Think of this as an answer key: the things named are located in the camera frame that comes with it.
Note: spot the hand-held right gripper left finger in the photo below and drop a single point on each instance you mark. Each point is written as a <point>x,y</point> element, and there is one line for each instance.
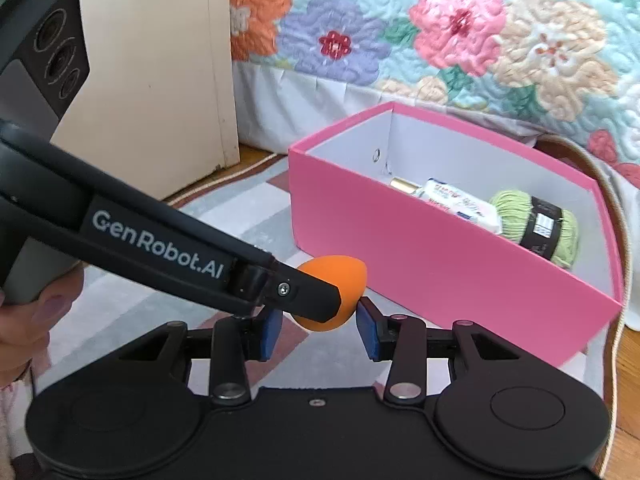
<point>272,335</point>

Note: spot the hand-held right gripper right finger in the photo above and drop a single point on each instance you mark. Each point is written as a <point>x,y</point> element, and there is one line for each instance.
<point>369,332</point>

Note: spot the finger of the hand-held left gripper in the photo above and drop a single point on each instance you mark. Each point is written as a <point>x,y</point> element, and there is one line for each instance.
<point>310,297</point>

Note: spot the orange makeup sponge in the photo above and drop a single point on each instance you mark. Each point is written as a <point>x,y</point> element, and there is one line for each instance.
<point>350,280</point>

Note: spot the pink cardboard box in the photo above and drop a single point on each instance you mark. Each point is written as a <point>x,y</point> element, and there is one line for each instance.
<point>425,280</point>

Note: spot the foundation bottle with gold cap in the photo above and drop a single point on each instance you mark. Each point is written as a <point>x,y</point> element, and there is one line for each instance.
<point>402,185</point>

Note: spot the white tissue pack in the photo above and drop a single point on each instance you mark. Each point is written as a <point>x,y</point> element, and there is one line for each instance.
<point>460,205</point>

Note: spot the green yarn ball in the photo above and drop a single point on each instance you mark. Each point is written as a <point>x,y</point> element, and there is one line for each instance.
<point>510,215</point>

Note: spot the person's left hand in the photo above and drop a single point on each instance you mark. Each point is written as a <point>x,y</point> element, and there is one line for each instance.
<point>25,335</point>

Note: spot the grey checked rug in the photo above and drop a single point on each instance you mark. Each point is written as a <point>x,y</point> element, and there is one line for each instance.
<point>260,220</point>

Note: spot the beige wooden panel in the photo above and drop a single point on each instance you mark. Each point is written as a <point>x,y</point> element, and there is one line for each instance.
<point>150,85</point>

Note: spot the pink fluffy cloth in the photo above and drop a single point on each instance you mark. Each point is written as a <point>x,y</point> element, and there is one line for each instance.
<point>12,410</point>

